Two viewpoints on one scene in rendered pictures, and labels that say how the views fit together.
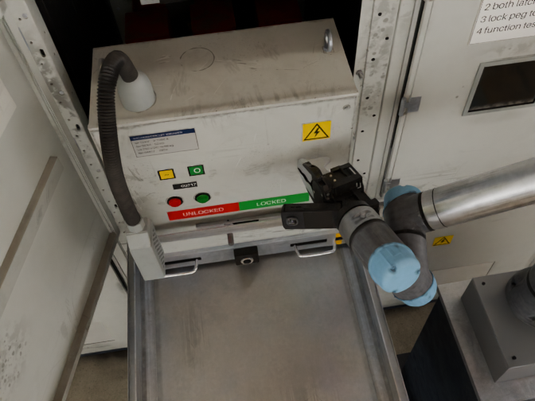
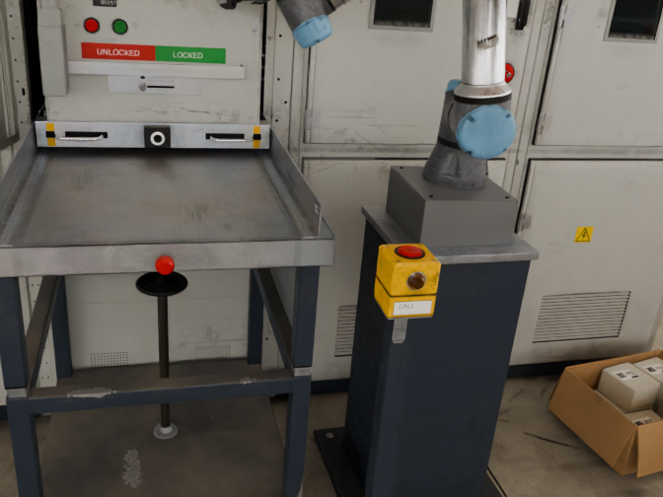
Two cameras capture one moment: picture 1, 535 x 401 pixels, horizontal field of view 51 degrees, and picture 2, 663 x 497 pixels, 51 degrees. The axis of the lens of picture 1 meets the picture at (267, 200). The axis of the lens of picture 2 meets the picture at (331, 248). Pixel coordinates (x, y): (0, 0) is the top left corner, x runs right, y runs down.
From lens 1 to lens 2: 1.25 m
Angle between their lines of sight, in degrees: 33
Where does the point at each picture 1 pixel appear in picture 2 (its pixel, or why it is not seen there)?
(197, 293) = (98, 164)
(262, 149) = not seen: outside the picture
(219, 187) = (137, 15)
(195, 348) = (86, 183)
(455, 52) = not seen: outside the picture
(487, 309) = (405, 177)
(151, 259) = (57, 52)
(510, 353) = (427, 194)
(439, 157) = (355, 87)
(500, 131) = (406, 62)
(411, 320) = not seen: hidden behind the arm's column
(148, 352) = (29, 181)
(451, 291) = (376, 208)
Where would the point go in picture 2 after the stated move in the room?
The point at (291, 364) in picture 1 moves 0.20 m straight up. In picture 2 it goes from (194, 194) to (193, 99)
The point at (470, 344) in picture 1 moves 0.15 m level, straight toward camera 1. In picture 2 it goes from (395, 231) to (357, 248)
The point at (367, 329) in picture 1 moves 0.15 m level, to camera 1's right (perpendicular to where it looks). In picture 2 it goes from (280, 184) to (347, 185)
